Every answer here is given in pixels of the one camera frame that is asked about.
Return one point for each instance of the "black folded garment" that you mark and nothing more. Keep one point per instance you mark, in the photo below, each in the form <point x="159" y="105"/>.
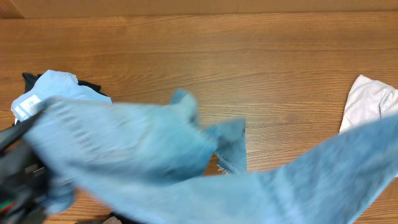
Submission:
<point x="90" y="85"/>

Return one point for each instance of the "blue denim jeans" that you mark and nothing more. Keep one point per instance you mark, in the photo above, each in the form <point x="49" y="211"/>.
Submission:
<point x="155" y="164"/>

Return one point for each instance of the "light blue printed t-shirt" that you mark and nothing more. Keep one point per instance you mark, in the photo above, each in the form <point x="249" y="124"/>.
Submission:
<point x="53" y="90"/>

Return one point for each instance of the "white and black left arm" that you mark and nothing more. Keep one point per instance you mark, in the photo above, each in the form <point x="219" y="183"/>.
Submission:
<point x="24" y="177"/>

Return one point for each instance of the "beige folded cloth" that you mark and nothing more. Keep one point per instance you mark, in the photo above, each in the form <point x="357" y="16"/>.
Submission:
<point x="368" y="100"/>

